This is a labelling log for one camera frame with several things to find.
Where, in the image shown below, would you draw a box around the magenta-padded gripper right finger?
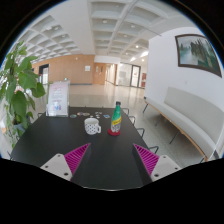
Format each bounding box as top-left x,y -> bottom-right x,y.
132,142 -> 184,183

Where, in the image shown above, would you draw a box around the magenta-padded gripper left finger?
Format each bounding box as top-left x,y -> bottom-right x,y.
39,142 -> 93,183

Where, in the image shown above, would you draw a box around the green plastic drink bottle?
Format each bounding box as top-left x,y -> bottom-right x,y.
110,101 -> 123,135

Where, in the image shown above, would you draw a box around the white black-dotted mug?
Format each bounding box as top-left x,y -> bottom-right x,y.
83,117 -> 103,136

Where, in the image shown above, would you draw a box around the long white padded bench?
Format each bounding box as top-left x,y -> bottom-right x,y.
142,86 -> 224,163

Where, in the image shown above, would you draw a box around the flat round red coaster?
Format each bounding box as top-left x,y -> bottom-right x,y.
107,128 -> 122,137

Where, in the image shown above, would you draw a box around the clear acrylic sign stand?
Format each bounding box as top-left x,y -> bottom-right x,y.
45,79 -> 71,118

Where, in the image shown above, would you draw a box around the large green leafy plant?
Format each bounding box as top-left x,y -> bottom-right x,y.
0,39 -> 48,150

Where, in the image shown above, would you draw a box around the glass double door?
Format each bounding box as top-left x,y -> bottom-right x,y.
115,62 -> 142,89

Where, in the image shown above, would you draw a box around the recessed ceiling lights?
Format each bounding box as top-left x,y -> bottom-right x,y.
44,17 -> 150,63

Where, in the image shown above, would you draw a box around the dark-framed landscape painting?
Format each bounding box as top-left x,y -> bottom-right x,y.
174,33 -> 224,79

